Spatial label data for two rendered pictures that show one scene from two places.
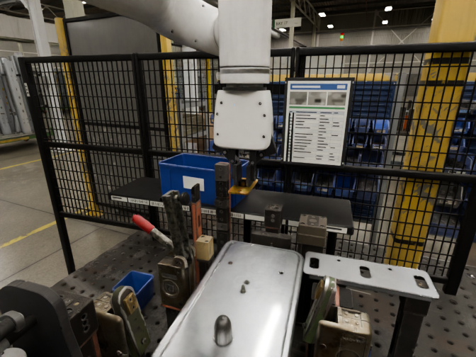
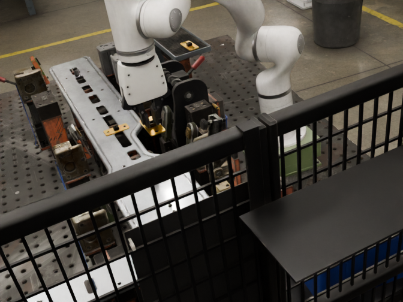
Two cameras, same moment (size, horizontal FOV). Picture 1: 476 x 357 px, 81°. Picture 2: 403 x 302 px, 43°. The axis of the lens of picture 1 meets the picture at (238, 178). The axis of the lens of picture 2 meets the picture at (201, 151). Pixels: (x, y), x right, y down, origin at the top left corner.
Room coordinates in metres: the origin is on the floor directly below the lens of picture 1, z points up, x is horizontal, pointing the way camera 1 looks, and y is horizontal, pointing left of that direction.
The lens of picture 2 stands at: (1.40, -0.59, 1.88)
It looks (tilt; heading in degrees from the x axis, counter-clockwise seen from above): 34 degrees down; 142
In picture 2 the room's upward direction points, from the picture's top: 9 degrees counter-clockwise
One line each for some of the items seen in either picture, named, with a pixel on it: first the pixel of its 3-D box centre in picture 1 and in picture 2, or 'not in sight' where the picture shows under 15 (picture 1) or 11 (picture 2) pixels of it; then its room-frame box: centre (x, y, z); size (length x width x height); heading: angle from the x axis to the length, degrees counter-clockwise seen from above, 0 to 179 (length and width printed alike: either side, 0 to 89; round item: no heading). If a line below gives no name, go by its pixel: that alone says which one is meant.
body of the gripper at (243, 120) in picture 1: (244, 115); (141, 76); (0.50, -0.01, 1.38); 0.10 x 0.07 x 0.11; 73
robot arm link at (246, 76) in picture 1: (243, 77); (137, 50); (0.50, -0.01, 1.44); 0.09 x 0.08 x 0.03; 73
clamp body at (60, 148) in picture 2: not in sight; (81, 187); (0.07, -0.06, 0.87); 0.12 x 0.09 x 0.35; 72
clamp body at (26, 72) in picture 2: not in sight; (39, 108); (-0.56, 0.13, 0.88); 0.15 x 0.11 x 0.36; 72
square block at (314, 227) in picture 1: (307, 272); not in sight; (0.73, -0.22, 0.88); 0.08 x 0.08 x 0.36; 72
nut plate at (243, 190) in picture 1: (244, 183); (152, 124); (0.50, -0.01, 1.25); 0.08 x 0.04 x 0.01; 163
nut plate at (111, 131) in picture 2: not in sight; (116, 128); (0.06, 0.13, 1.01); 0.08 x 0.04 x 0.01; 73
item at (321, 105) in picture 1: (314, 123); (220, 282); (1.00, -0.27, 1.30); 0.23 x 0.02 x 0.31; 72
